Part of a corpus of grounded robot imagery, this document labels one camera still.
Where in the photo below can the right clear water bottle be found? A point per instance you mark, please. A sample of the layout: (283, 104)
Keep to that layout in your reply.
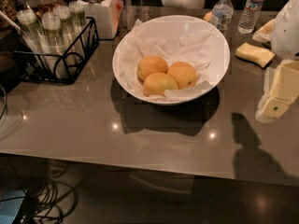
(250, 16)

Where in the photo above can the right stacked plastic cups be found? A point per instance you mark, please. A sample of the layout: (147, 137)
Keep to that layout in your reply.
(78, 18)

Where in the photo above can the middle stacked plastic cups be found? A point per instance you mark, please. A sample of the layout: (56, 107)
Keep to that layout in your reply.
(53, 44)

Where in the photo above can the far stacked plastic cups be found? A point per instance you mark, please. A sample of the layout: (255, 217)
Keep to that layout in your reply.
(63, 13)

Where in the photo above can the black wire rack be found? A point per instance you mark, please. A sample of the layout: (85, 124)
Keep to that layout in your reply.
(73, 61)

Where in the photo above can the small orange behind bowl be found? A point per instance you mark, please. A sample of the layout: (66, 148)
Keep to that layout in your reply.
(208, 16)

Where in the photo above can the clear water bottle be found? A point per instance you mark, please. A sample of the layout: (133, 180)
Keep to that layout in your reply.
(222, 14)
(250, 16)

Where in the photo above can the blue box on floor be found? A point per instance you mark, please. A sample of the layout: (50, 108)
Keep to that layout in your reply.
(10, 206)

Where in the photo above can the white ceramic bowl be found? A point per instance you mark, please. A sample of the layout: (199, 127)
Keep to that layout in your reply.
(218, 53)

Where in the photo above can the left stacked plastic cups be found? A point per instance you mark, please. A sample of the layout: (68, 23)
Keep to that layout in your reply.
(33, 35)

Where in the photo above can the yellow sponge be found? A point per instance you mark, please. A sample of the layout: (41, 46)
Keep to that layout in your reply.
(253, 54)

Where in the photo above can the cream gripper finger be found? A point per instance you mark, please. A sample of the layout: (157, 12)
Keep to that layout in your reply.
(264, 33)
(280, 91)

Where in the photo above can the stacked plastic cups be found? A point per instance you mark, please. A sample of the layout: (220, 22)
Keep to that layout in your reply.
(53, 44)
(63, 13)
(33, 35)
(78, 18)

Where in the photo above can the white paper liner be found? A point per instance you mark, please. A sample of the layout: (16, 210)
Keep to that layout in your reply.
(174, 44)

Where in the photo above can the white lidded jar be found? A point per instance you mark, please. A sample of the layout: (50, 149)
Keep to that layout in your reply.
(104, 13)

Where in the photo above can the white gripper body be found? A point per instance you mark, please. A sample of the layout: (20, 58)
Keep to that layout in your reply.
(286, 32)

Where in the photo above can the left clear water bottle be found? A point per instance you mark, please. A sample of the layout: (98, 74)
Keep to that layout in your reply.
(222, 14)

